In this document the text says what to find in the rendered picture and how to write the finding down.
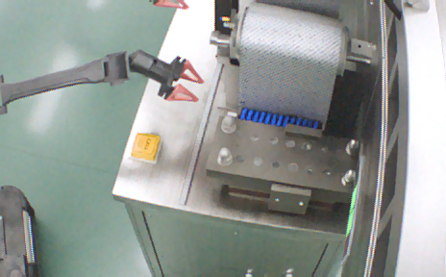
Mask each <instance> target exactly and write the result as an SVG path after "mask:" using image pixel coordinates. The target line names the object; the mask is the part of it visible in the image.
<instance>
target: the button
mask: <svg viewBox="0 0 446 277"><path fill-rule="evenodd" d="M160 142H161V139H160V136H154V135H149V134H144V133H139V132H136V136H135V139H134V142H133V145H132V148H131V151H130V155H131V157H134V158H139V159H144V160H149V161H154V160H155V158H156V154H157V151H158V148H159V145H160Z"/></svg>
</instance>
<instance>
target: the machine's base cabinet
mask: <svg viewBox="0 0 446 277"><path fill-rule="evenodd" d="M125 205H126V208H127V212H128V215H129V218H130V219H131V222H132V226H133V229H134V231H135V234H136V237H137V240H138V242H139V245H140V248H141V251H142V254H143V257H144V259H145V262H146V263H147V264H148V267H149V270H150V272H151V275H152V277H245V274H253V276H254V277H285V275H286V274H291V275H292V277H327V276H328V274H329V273H330V270H331V268H332V267H333V265H334V263H335V261H336V259H337V257H338V255H339V253H340V251H341V250H342V248H343V246H344V244H345V240H338V239H321V238H318V237H316V238H313V237H309V236H299V235H294V234H291V235H290V234H285V233H280V232H270V231H265V230H261V229H256V228H252V229H251V228H245V227H240V226H235V225H231V224H225V223H220V222H215V221H210V220H205V219H200V218H195V217H190V216H184V215H179V214H171V213H165V212H160V211H159V210H156V209H151V208H145V207H140V206H137V205H132V204H129V203H126V202H125Z"/></svg>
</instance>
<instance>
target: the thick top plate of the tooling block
mask: <svg viewBox="0 0 446 277"><path fill-rule="evenodd" d="M223 118H224V116H223V115H220V116H219V118H218V123H217V127H216V131H215V135H214V139H213V143H212V146H211V152H210V157H209V161H208V165H207V181H209V182H214V183H219V184H224V185H230V186H235V187H241V188H246V189H256V190H262V191H267V192H270V191H272V186H273V184H282V185H287V186H292V187H297V188H302V189H311V194H310V198H312V199H317V200H321V199H322V200H327V201H331V202H340V203H344V204H352V195H353V187H354V186H352V187H346V186H344V185H343V181H342V179H343V177H344V176H345V174H346V172H347V171H348V170H351V169H352V170H354V171H356V170H357V168H358V164H359V152H358V153H357V154H356V155H350V154H349V153H347V151H346V147H347V145H348V143H349V141H350V139H347V138H338V137H334V136H328V135H323V134H321V139H320V141H318V140H313V139H307V138H297V137H293V136H287V135H285V127H280V126H274V125H268V124H262V123H258V122H252V121H246V120H243V119H239V118H237V119H236V122H235V130H234V131H233V132H232V133H230V134H227V133H224V132H223V131H222V129H221V126H222V121H223ZM224 147H226V148H228V149H229V150H230V152H231V155H232V159H233V160H232V163H231V164H230V165H228V166H221V165H220V164H219V163H218V161H217V158H218V153H219V152H220V150H221V149H222V148H224Z"/></svg>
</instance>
